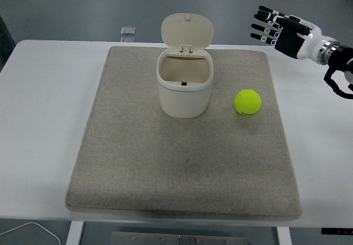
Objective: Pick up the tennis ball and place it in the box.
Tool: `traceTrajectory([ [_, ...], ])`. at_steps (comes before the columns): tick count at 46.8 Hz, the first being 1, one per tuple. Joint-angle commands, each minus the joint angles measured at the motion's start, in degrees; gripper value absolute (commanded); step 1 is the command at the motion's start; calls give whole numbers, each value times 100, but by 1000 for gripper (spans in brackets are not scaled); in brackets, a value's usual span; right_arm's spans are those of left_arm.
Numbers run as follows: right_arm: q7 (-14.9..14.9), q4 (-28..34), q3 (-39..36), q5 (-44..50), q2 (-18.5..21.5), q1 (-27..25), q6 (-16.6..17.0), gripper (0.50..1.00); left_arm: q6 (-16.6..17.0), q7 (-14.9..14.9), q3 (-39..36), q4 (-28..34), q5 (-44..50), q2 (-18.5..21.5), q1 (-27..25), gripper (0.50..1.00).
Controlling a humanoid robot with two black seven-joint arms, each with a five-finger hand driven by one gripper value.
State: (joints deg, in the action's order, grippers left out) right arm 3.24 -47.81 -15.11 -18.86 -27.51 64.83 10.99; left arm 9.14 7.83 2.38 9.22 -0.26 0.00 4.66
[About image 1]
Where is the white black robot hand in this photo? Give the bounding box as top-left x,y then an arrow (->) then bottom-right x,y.
250,5 -> 338,61

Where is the yellow-green tennis ball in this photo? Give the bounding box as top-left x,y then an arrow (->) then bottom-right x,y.
234,89 -> 262,117

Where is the cream bin with hinged lid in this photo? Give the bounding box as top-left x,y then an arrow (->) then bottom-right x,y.
156,13 -> 215,119

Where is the beige fabric mat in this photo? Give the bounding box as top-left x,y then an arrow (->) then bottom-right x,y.
65,45 -> 303,220

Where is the black table control panel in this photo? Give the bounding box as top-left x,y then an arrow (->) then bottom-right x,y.
321,227 -> 353,235

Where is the white table leg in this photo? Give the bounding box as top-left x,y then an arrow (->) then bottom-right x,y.
66,221 -> 85,245
276,226 -> 292,245

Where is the grey metal plate with screws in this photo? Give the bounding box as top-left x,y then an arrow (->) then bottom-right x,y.
110,231 -> 250,245

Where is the white floor cable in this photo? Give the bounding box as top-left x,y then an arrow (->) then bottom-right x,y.
0,221 -> 61,245

